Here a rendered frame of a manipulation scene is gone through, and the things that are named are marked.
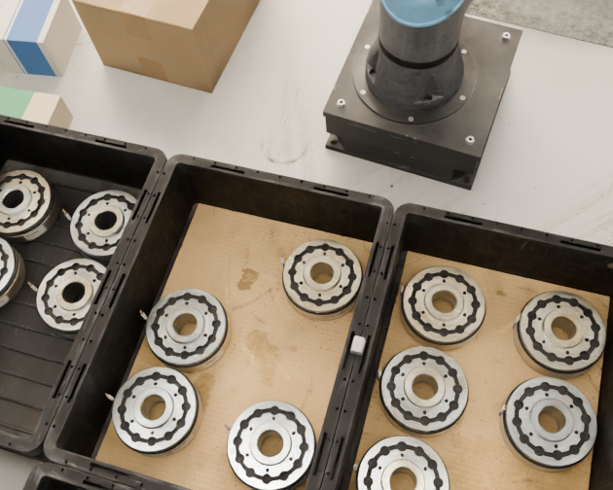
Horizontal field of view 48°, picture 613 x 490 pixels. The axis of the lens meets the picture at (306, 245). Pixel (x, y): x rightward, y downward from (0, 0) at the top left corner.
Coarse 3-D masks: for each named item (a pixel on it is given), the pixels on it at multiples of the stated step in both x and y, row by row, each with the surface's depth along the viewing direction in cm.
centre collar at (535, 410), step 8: (544, 400) 79; (552, 400) 79; (536, 408) 78; (560, 408) 78; (568, 408) 78; (536, 416) 78; (568, 416) 78; (536, 424) 78; (568, 424) 78; (536, 432) 77; (544, 432) 77; (560, 432) 77; (568, 432) 77; (552, 440) 77; (560, 440) 77
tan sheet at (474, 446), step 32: (416, 256) 92; (512, 288) 89; (544, 288) 89; (512, 320) 87; (384, 352) 86; (448, 352) 86; (480, 352) 86; (512, 352) 85; (416, 384) 84; (480, 384) 84; (512, 384) 84; (576, 384) 83; (384, 416) 83; (480, 416) 82; (544, 416) 82; (448, 448) 81; (480, 448) 81; (352, 480) 80; (480, 480) 79; (512, 480) 79; (544, 480) 79; (576, 480) 78
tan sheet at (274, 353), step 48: (192, 240) 95; (240, 240) 95; (288, 240) 94; (336, 240) 94; (240, 288) 91; (240, 336) 88; (288, 336) 88; (336, 336) 88; (240, 384) 86; (288, 384) 85; (192, 480) 81
